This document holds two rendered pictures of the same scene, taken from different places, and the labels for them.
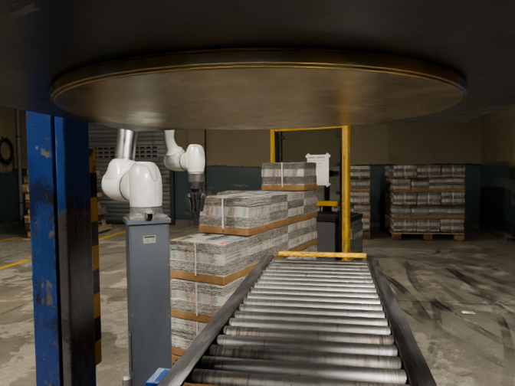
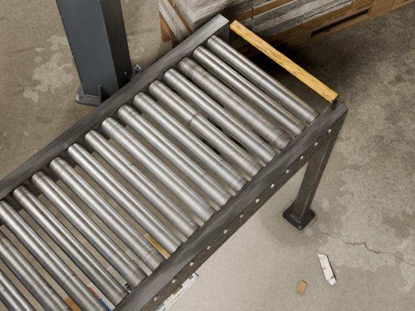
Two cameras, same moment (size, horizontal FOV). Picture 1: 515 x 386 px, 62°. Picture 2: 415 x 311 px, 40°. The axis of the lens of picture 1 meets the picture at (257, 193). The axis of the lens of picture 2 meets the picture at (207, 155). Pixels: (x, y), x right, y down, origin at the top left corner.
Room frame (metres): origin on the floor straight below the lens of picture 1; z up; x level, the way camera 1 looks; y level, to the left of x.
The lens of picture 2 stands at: (0.99, -0.76, 2.24)
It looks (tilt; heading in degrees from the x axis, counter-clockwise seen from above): 60 degrees down; 34
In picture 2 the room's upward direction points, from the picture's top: 1 degrees clockwise
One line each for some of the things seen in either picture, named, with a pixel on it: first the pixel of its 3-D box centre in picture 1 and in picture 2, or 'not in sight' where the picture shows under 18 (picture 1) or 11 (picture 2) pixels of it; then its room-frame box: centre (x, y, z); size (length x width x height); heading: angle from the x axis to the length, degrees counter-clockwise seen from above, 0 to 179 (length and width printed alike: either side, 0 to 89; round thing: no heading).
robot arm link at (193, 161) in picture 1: (194, 158); not in sight; (2.41, 0.36, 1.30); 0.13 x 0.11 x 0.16; 51
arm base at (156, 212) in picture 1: (146, 212); not in sight; (2.08, 0.54, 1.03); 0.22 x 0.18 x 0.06; 22
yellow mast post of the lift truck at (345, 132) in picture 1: (344, 198); not in sight; (3.76, -0.76, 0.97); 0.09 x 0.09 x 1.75; 62
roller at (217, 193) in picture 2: (314, 287); (173, 154); (1.63, -0.22, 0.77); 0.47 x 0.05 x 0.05; 80
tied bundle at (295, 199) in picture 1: (273, 207); not in sight; (3.28, -0.12, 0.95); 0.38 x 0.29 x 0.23; 61
